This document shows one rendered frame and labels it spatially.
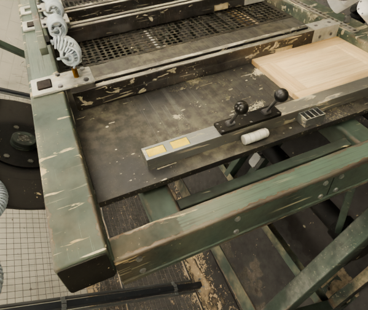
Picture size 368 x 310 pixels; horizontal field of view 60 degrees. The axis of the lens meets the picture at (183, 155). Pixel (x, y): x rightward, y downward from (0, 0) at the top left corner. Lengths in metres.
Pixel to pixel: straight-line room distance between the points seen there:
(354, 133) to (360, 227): 0.48
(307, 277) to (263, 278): 1.22
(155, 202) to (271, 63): 0.72
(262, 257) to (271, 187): 2.03
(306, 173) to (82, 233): 0.52
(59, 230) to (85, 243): 0.07
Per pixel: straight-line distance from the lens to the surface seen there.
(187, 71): 1.18
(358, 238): 1.47
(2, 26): 6.74
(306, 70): 1.27
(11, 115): 1.88
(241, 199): 0.74
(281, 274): 2.68
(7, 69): 7.10
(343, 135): 1.12
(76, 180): 0.76
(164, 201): 0.84
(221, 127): 0.91
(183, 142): 0.88
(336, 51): 1.43
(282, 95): 0.88
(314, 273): 1.58
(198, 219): 0.70
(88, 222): 0.68
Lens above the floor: 2.11
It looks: 36 degrees down
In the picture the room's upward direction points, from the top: 81 degrees counter-clockwise
